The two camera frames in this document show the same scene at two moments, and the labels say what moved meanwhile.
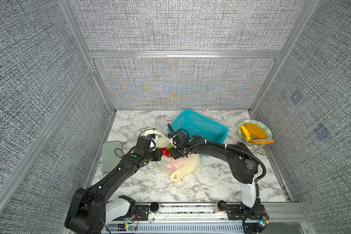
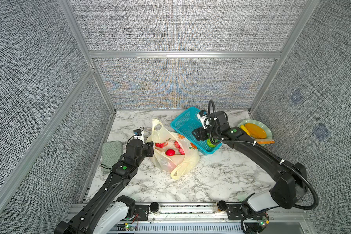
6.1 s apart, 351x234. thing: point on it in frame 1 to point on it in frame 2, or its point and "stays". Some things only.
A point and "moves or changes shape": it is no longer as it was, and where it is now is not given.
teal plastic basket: x=194 y=124 stays
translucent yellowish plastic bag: x=180 y=168 moves or changes shape
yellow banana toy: x=245 y=132 stays
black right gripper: x=174 y=155 to x=197 y=134
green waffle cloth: x=112 y=153 stays
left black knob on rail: x=154 y=207 stays
